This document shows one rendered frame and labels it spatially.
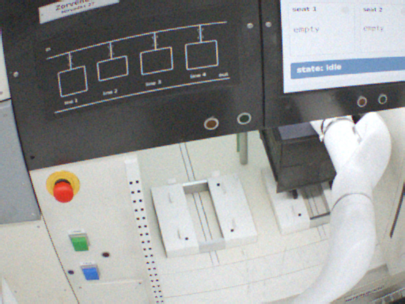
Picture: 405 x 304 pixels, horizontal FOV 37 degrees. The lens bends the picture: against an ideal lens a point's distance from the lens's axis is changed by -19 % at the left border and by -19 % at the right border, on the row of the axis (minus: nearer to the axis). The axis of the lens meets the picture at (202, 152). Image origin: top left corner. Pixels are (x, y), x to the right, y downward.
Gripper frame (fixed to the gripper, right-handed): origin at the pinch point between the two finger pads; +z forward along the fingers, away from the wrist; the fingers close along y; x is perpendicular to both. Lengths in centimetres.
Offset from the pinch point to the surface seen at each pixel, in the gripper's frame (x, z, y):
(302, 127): -16.4, 3.3, -1.4
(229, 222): -30.9, -8.1, -21.9
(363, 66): 29.9, -33.7, -2.9
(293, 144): -9.9, -8.3, -7.8
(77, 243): 0, -34, -56
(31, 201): 12, -34, -62
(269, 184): -30.8, 1.1, -10.2
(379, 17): 41, -34, 1
